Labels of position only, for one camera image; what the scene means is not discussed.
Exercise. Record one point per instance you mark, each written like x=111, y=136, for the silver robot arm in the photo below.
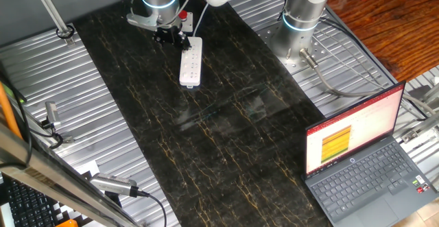
x=298, y=31

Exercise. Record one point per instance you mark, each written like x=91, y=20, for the steel frame beam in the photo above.
x=34, y=172

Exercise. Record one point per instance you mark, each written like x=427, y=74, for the small silver camera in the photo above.
x=52, y=114

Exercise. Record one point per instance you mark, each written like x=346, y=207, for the silver camera mount bracket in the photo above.
x=67, y=139

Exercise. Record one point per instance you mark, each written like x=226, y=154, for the grey box with red button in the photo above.
x=185, y=16

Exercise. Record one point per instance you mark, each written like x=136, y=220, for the orange pole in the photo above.
x=8, y=114

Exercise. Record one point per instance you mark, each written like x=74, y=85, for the brown wooden table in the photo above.
x=394, y=31

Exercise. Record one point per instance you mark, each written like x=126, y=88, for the slanted metal pole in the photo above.
x=51, y=7

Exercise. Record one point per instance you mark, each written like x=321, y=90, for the white power strip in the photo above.
x=191, y=66

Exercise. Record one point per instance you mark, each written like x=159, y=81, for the black keyboard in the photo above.
x=27, y=206

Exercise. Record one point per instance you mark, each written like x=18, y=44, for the black white fiducial marker sheet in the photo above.
x=91, y=168

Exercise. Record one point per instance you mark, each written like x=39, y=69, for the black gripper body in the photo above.
x=169, y=35

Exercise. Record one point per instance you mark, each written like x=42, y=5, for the aluminium profile bar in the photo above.
x=420, y=125

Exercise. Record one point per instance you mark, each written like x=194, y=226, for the dark grey laptop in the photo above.
x=360, y=186

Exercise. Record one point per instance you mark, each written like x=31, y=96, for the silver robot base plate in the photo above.
x=329, y=53

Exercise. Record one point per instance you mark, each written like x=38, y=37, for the black marble pattern mat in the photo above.
x=205, y=134

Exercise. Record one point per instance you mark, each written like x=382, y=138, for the ribbed silver camera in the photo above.
x=113, y=184

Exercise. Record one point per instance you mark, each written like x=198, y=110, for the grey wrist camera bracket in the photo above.
x=142, y=21

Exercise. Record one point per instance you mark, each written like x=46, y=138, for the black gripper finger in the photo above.
x=188, y=43
x=182, y=45

